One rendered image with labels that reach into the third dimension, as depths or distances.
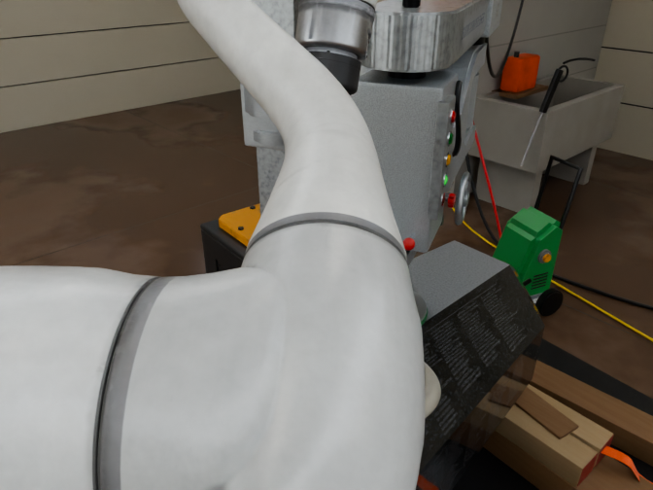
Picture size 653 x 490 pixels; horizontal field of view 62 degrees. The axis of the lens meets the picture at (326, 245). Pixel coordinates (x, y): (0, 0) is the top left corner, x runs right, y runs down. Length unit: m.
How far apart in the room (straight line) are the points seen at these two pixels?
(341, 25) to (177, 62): 7.42
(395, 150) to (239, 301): 1.10
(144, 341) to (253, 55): 0.28
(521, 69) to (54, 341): 4.48
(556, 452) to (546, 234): 1.25
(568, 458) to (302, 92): 1.99
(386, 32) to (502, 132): 3.18
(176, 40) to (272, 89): 7.57
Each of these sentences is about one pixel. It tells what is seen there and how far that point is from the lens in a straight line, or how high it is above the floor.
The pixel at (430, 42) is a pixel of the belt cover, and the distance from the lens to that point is 1.25.
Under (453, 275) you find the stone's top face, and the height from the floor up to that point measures 0.87.
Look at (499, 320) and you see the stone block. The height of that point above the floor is 0.77.
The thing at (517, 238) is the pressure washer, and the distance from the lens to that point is 3.14.
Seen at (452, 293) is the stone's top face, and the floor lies 0.87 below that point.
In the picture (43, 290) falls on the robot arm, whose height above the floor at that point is 1.72.
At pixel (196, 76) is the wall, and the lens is 8.20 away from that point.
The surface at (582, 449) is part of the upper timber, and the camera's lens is 2.32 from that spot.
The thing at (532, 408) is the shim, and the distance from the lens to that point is 2.38.
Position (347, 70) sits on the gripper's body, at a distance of 0.65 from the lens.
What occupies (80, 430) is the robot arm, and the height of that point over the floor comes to 1.69.
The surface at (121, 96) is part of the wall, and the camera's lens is 7.75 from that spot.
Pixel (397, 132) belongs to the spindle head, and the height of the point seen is 1.47.
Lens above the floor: 1.85
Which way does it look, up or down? 29 degrees down
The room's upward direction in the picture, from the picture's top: straight up
